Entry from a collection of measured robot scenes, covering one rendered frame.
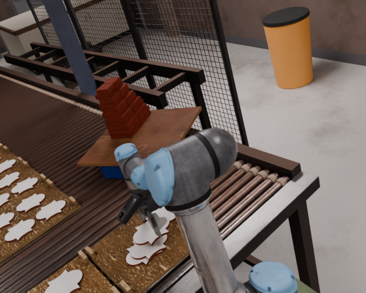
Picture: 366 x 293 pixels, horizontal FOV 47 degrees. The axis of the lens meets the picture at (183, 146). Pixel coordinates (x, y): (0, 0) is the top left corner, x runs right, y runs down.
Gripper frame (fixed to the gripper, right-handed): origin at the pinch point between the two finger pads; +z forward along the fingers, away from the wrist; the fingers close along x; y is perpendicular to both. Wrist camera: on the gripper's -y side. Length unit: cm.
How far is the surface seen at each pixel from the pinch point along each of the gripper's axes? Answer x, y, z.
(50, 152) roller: 123, -6, 8
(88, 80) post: 176, 48, -5
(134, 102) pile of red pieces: 73, 38, -16
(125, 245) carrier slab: 9.1, -9.2, 6.9
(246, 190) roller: -2.0, 42.8, 9.1
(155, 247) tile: -3.7, -2.1, 5.0
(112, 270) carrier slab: 1.2, -18.8, 7.0
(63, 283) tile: 8.9, -35.3, 6.0
